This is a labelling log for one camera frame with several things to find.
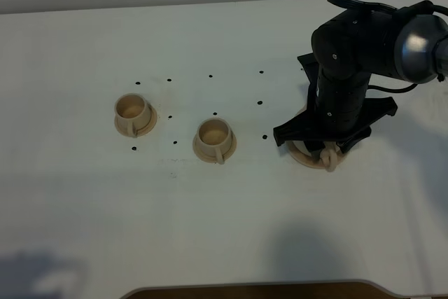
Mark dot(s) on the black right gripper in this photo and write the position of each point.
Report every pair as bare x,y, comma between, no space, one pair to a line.
336,111

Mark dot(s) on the beige ceramic teapot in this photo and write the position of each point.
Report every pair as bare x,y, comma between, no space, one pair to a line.
328,160

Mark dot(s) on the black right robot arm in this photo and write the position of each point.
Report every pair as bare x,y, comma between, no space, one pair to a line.
365,39

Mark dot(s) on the beige teapot saucer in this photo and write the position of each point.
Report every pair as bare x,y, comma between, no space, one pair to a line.
300,154

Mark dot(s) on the beige teacup middle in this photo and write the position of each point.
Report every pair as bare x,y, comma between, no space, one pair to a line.
215,137

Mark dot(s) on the beige teacup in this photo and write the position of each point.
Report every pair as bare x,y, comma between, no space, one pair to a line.
215,137
132,115

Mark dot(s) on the beige saucer middle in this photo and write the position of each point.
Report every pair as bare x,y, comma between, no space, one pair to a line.
209,159

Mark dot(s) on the beige saucer left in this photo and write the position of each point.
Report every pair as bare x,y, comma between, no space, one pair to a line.
152,121

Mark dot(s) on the beige teacup left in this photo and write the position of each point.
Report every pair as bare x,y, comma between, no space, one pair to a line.
132,115

